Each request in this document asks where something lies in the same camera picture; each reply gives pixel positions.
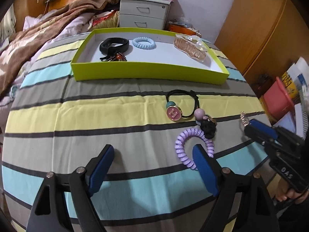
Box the yellow pillow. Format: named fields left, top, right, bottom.
left=92, top=11, right=120, bottom=31

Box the brown patterned blanket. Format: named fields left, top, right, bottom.
left=0, top=0, right=114, bottom=95

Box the blue coil hair tie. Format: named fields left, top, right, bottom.
left=132, top=37, right=156, bottom=50

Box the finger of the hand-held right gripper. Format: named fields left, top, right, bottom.
left=250, top=119, right=278, bottom=141
left=244, top=125, right=274, bottom=149

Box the black scrunchie pink ball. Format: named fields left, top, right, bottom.
left=194, top=109, right=218, bottom=139

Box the purple coil hair tie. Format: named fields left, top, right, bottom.
left=175, top=129, right=215, bottom=171

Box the yellow printed box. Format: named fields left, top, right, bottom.
left=282, top=71, right=302, bottom=99

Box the black hair tie pink charm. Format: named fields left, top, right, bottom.
left=165, top=89, right=199, bottom=122

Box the black wristband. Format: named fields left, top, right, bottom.
left=99, top=38, right=133, bottom=56

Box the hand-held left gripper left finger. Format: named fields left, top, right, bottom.
left=26, top=144, right=115, bottom=232

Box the white nightstand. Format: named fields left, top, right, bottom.
left=118, top=0, right=172, bottom=31

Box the brown bead bracelet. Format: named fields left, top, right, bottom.
left=100, top=52, right=127, bottom=62

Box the striped tablecloth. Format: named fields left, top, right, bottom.
left=0, top=32, right=273, bottom=232

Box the gold rhinestone hair clip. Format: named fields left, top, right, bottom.
left=240, top=111, right=251, bottom=126

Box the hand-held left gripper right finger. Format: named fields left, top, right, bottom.
left=192, top=144, right=280, bottom=232

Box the green cardboard box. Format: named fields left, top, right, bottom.
left=70, top=27, right=230, bottom=85

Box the narrow wooden wardrobe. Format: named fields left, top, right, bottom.
left=13, top=0, right=55, bottom=32

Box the beige claw hair clip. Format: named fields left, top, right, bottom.
left=174, top=34, right=208, bottom=60

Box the person's right hand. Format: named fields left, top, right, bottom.
left=275, top=185, right=305, bottom=202

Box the pink plastic bin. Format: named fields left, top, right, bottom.
left=263, top=77, right=295, bottom=122

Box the orange storage box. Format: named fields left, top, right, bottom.
left=168, top=20, right=202, bottom=37

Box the wide wooden wardrobe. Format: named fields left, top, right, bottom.
left=215, top=0, right=309, bottom=87

